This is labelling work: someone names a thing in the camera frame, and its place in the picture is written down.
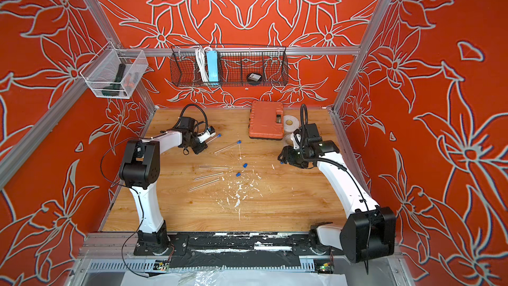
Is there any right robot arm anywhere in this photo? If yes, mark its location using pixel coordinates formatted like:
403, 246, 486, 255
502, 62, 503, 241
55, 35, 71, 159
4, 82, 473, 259
278, 105, 396, 273

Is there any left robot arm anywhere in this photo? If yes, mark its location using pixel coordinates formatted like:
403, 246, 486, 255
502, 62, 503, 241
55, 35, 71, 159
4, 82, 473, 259
99, 104, 216, 256

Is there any clear tape roll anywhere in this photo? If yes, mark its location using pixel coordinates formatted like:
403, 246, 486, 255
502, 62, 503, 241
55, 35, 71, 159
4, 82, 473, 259
283, 133, 295, 146

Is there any white tape roll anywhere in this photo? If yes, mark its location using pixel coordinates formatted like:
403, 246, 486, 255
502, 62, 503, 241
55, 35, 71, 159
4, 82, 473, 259
283, 115, 300, 133

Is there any orange tool case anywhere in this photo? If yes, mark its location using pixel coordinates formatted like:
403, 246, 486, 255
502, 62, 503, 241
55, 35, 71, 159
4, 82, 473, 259
249, 101, 284, 140

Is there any small black device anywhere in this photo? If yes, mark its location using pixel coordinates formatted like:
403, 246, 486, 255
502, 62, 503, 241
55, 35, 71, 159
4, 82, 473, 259
247, 72, 263, 85

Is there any light blue box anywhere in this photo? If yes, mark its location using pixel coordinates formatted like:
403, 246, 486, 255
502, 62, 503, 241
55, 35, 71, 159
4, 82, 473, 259
206, 50, 219, 85

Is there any dark green tool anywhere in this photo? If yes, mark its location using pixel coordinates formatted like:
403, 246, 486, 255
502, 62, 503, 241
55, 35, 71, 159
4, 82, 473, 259
102, 63, 126, 97

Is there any clear acrylic box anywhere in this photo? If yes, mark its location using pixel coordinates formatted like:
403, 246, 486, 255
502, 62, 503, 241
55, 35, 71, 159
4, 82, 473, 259
79, 42, 148, 99

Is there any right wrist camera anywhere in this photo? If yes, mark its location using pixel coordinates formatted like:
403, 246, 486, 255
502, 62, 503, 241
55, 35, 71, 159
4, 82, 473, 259
290, 131, 302, 150

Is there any black wire basket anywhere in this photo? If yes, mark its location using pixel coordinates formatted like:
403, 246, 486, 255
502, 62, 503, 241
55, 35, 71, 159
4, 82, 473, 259
169, 44, 289, 87

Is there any white cable bundle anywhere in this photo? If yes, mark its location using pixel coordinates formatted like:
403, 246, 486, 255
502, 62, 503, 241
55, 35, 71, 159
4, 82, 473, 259
196, 47, 209, 84

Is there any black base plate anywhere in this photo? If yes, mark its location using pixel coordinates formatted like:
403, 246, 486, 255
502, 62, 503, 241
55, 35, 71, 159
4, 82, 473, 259
134, 233, 344, 272

